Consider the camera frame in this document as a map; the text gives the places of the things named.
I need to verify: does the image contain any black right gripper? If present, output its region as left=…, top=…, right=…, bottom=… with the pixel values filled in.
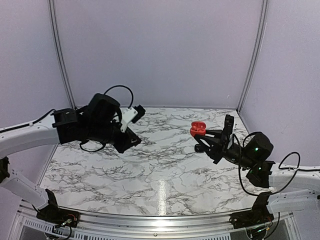
left=195, top=129, right=255, bottom=171

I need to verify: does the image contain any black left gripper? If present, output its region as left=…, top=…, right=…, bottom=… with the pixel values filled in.
left=86, top=119, right=142, bottom=154

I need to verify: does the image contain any black earbud charging case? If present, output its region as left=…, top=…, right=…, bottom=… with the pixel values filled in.
left=194, top=144, right=204, bottom=153

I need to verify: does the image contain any red round charging case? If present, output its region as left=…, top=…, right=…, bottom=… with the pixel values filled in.
left=190, top=121, right=207, bottom=137

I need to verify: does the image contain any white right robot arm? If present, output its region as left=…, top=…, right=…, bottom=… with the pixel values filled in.
left=190, top=126, right=320, bottom=224

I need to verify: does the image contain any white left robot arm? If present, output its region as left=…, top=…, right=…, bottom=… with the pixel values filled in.
left=0, top=93, right=146, bottom=223

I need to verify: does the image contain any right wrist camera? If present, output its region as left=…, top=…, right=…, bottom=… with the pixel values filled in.
left=222, top=114, right=234, bottom=150

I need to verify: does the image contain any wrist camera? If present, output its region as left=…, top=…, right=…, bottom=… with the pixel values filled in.
left=222, top=114, right=234, bottom=150
left=120, top=105, right=146, bottom=133

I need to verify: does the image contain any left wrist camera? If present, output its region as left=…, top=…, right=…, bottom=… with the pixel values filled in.
left=120, top=105, right=146, bottom=133

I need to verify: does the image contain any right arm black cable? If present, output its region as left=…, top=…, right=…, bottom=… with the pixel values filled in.
left=232, top=133, right=301, bottom=197

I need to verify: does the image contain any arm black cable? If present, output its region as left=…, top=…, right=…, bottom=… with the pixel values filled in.
left=0, top=85, right=135, bottom=153
left=232, top=133, right=301, bottom=197

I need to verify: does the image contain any front aluminium rail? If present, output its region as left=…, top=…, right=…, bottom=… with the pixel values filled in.
left=8, top=200, right=301, bottom=240

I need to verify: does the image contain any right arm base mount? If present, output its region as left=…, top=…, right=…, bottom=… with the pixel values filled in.
left=229, top=191, right=275, bottom=229

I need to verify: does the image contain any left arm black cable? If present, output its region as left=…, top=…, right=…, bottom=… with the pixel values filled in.
left=0, top=85, right=135, bottom=153

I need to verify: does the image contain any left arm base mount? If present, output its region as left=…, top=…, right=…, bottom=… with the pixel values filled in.
left=35, top=189, right=80, bottom=228

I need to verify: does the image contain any right aluminium frame post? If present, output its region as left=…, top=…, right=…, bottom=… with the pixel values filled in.
left=236, top=0, right=270, bottom=114

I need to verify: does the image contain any aluminium frame post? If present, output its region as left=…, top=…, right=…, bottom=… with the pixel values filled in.
left=236, top=0, right=270, bottom=114
left=47, top=0, right=77, bottom=109

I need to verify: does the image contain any left aluminium frame post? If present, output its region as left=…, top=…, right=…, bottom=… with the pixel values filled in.
left=47, top=0, right=77, bottom=109

